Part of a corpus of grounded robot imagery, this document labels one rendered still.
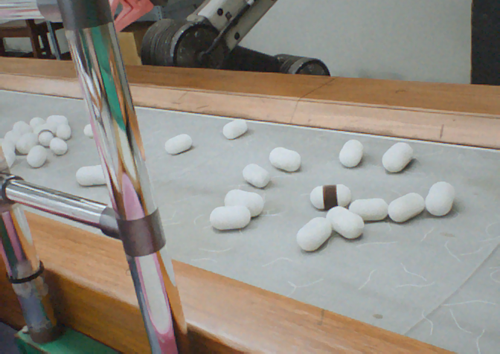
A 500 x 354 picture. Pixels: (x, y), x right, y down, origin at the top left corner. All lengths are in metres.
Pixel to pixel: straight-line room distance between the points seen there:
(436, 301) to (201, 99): 0.51
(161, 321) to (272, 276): 0.13
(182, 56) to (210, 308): 0.83
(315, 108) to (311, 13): 2.42
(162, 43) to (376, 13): 1.84
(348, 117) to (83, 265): 0.35
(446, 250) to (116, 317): 0.24
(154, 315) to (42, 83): 0.82
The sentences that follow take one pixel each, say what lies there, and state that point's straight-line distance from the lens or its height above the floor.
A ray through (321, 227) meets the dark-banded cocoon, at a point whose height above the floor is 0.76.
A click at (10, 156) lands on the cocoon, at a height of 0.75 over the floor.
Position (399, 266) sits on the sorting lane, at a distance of 0.47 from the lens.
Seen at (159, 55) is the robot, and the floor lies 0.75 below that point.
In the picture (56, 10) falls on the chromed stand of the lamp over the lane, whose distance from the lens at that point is 0.32.
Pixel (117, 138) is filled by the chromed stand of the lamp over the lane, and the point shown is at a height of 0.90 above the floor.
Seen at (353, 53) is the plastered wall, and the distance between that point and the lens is 3.06.
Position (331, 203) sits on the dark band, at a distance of 0.54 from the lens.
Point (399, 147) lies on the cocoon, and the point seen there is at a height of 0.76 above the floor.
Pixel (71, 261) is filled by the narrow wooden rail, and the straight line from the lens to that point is 0.50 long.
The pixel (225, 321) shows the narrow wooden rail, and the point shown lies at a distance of 0.39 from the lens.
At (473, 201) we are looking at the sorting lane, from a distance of 0.55.
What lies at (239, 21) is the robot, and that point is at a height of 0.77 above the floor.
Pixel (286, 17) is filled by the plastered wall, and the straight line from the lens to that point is 3.26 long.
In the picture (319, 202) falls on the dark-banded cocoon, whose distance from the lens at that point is 0.54.
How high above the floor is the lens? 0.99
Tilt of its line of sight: 23 degrees down
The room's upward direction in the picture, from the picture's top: 10 degrees counter-clockwise
